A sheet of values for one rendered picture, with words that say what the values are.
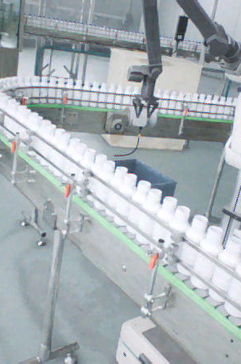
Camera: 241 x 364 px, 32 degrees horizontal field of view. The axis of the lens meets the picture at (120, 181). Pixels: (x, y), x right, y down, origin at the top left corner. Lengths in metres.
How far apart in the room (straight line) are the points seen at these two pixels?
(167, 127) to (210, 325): 2.23
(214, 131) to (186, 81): 2.43
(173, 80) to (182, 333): 4.69
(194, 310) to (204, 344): 0.09
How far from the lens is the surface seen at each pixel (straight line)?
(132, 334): 2.11
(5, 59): 6.61
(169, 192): 1.97
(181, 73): 5.68
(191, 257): 1.15
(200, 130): 3.31
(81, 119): 2.94
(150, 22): 1.65
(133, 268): 1.29
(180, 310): 1.18
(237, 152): 1.74
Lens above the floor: 1.62
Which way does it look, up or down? 21 degrees down
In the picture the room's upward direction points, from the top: 10 degrees clockwise
